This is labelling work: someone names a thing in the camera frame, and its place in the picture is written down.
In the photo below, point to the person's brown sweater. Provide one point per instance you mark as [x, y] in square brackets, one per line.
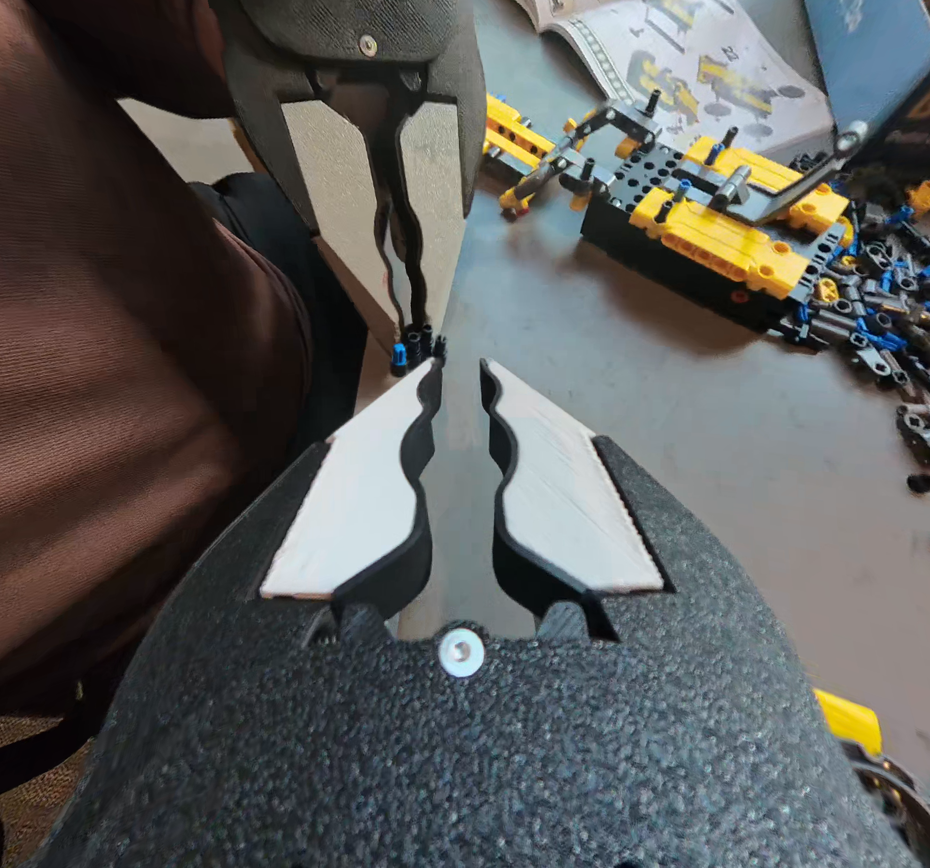
[109, 374]

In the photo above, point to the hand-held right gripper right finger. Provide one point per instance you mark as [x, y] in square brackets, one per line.
[574, 512]

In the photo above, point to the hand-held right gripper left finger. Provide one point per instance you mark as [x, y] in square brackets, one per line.
[349, 512]

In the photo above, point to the grey desk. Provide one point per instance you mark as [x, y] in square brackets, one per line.
[654, 446]

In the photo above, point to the black connector with blue pin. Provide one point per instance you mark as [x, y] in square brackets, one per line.
[418, 345]

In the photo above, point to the pile of blue grey brick parts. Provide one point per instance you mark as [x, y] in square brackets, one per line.
[872, 301]

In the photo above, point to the open instruction booklet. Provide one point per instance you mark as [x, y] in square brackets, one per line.
[654, 32]

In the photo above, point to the blue cardboard kit box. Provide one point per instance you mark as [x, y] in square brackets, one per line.
[857, 10]

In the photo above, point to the yellow black brick vehicle model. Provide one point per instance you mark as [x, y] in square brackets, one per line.
[697, 228]

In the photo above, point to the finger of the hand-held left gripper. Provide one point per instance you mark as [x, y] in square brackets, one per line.
[327, 156]
[436, 170]

